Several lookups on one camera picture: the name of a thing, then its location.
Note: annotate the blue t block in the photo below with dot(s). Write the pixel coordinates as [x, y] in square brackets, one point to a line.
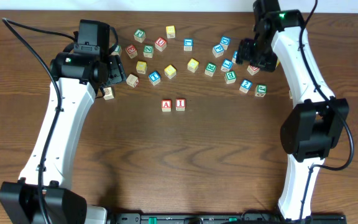
[226, 65]
[154, 78]

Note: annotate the green B block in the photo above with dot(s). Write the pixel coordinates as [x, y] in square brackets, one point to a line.
[230, 77]

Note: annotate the blue T block left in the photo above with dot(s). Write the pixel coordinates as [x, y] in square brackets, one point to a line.
[154, 78]

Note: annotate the red U block left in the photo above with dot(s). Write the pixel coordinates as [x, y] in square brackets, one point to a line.
[160, 44]

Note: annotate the blue D block left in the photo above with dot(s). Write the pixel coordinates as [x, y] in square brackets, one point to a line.
[224, 42]

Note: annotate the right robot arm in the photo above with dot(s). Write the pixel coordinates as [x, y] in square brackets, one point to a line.
[315, 135]

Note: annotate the green Z block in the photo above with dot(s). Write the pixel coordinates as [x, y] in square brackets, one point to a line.
[148, 51]

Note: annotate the green j block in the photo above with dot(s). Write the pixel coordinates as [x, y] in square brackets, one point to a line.
[260, 90]
[139, 35]

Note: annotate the blue 2 block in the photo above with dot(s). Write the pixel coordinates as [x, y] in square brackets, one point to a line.
[245, 86]

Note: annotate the blue 5 block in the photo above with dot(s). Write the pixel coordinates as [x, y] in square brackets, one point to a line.
[234, 57]

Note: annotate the green R block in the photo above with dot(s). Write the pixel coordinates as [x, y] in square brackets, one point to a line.
[210, 69]

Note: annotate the green J block top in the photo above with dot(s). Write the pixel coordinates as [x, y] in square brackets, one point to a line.
[139, 35]

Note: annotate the yellow block top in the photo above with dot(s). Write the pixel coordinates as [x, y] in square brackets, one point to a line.
[170, 31]

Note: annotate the blue P block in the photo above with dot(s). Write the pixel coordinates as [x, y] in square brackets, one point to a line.
[218, 50]

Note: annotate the yellow block centre left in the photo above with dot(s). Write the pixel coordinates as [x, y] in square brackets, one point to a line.
[170, 71]

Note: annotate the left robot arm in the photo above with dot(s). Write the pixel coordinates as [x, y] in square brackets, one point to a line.
[79, 74]

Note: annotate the red I block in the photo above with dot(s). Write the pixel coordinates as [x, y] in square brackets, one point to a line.
[180, 104]

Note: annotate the red E block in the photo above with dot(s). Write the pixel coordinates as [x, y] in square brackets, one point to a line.
[131, 51]

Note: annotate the green J block right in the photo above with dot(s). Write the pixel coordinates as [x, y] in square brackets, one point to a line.
[260, 90]

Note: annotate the red u block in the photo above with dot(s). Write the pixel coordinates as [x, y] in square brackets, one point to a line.
[160, 44]
[252, 70]

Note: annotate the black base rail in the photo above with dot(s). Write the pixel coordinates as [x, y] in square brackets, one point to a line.
[244, 218]

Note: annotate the green 7 block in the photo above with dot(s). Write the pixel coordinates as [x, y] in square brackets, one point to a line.
[117, 51]

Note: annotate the red A block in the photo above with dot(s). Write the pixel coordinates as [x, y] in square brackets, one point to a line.
[166, 105]

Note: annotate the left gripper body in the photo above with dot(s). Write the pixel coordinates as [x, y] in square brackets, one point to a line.
[116, 71]

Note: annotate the plain wooden red block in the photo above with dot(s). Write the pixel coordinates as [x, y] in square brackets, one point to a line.
[132, 80]

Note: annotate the blue T block right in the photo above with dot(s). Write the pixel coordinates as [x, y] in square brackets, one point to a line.
[226, 65]

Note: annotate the yellow block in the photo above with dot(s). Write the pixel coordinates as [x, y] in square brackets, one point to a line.
[193, 65]
[141, 67]
[170, 71]
[170, 31]

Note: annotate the red U block right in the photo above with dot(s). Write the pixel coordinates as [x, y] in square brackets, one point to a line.
[252, 70]

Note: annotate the plain wooden picture block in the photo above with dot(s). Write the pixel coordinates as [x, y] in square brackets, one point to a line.
[108, 93]

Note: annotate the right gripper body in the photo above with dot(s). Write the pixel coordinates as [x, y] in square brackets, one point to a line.
[258, 54]

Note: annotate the yellow block left middle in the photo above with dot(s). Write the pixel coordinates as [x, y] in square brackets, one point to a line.
[141, 67]

